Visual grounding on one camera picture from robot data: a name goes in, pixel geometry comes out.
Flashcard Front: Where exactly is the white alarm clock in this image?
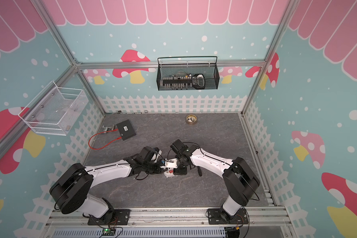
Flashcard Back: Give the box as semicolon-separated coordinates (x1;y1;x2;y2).
163;168;175;178

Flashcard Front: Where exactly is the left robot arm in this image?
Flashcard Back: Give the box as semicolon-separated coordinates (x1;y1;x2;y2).
49;146;166;223

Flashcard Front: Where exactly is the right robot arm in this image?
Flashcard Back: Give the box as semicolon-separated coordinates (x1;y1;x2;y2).
171;139;261;220

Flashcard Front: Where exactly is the tape roll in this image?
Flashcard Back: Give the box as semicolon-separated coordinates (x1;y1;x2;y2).
185;115;198;125

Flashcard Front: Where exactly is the black box device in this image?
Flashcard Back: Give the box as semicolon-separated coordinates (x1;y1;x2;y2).
116;120;136;141

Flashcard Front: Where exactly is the small circuit board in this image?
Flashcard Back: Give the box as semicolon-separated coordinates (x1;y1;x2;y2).
101;228;117;237

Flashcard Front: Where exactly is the red cable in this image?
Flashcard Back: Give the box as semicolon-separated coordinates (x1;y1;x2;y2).
88;129;123;150

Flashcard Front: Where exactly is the metal clip bracket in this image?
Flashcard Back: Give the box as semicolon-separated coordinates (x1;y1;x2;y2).
102;125;116;133

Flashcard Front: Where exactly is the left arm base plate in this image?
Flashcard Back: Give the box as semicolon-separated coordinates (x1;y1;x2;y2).
87;209;131;226

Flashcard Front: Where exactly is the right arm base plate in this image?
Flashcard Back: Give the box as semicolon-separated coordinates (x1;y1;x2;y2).
205;208;249;226

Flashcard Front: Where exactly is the black wire mesh basket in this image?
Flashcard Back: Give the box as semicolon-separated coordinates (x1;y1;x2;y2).
156;56;220;91

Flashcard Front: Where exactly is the white wire basket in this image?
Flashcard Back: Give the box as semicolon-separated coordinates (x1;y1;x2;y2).
18;81;89;136

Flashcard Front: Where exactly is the aluminium front rail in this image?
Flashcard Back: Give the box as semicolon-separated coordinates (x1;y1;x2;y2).
41;206;296;238

